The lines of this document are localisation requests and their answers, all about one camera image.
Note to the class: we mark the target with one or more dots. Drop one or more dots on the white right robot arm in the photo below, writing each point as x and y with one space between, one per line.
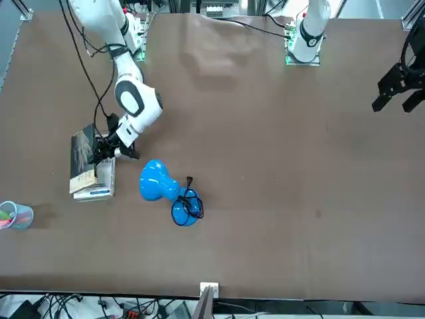
149 106

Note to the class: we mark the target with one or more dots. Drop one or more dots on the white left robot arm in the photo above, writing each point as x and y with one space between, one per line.
310 30

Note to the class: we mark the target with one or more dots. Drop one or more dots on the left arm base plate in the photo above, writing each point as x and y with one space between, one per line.
292 63

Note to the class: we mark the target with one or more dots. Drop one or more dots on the silver frame corner bracket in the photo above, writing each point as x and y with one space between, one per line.
25 11
413 20

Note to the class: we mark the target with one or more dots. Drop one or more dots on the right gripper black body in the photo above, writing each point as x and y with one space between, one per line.
106 144

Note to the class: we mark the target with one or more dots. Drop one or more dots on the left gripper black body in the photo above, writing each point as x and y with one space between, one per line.
418 74

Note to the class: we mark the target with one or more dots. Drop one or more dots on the white and blue book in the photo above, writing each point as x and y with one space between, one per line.
104 179

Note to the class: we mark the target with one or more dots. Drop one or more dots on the aluminium camera post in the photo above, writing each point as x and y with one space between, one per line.
206 305

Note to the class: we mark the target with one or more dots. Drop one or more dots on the translucent blue pen cup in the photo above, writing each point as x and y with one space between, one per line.
23 216

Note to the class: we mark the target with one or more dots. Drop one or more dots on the blue desk lamp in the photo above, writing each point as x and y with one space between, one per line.
154 181

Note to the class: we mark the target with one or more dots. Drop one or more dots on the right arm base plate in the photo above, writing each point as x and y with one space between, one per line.
144 56

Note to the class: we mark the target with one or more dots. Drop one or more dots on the black bag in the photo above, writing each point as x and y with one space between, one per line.
23 310

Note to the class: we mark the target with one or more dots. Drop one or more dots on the black and cream paperback book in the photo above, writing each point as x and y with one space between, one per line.
81 156

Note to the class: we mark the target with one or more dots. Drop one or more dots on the white post bracket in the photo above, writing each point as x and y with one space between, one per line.
214 287

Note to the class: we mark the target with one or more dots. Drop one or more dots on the red plug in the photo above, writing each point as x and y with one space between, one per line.
133 314

